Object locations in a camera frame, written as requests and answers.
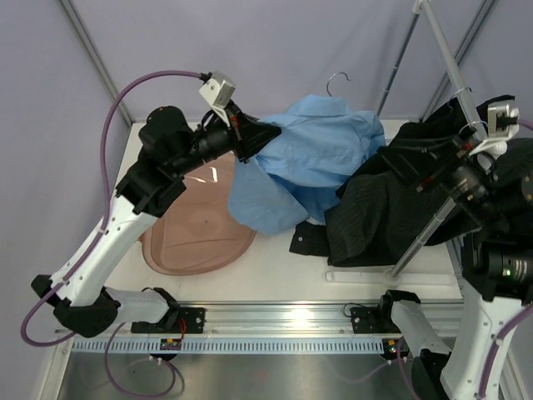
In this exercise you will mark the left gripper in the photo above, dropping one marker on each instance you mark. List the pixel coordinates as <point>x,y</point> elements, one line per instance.
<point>247,134</point>

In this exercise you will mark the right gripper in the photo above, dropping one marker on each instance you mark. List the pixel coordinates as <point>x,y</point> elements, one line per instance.
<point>455,148</point>

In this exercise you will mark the light blue shirt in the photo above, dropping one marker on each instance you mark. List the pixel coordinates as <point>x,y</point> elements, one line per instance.
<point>295,176</point>

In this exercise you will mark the pink hanger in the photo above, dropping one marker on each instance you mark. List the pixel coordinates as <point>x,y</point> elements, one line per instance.
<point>335,80</point>

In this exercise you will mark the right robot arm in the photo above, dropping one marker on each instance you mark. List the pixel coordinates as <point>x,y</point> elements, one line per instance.
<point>496,264</point>

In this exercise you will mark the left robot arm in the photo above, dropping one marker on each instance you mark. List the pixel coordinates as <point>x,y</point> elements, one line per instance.
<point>170,150</point>

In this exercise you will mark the black shirt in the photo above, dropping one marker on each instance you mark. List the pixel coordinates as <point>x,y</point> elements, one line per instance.
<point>310,239</point>

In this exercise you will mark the dark striped shirt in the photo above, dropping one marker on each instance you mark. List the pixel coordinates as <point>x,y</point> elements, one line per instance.
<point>378,218</point>

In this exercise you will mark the pink translucent plastic basin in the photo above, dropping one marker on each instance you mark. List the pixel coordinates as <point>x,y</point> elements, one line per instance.
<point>197,234</point>

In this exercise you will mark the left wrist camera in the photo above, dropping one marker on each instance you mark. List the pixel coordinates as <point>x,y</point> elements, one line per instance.
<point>217,90</point>

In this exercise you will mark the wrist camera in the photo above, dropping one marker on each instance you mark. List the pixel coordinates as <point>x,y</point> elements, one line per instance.
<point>501,126</point>
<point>217,90</point>

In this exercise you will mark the hanger wire hook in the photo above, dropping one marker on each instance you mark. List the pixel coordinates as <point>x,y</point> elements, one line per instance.
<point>471,127</point>
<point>457,93</point>

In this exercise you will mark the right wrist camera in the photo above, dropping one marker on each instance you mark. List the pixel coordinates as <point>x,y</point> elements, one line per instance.
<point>501,126</point>

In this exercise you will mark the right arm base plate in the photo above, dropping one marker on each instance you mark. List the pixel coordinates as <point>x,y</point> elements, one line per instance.
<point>368,318</point>

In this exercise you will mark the aluminium mounting rail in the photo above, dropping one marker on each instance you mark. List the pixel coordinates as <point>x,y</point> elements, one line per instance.
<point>235,318</point>

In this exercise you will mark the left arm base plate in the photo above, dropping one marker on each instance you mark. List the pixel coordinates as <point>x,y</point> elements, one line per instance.
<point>181,320</point>

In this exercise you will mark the light blue cable duct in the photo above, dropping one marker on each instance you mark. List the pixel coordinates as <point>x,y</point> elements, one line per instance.
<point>198,345</point>

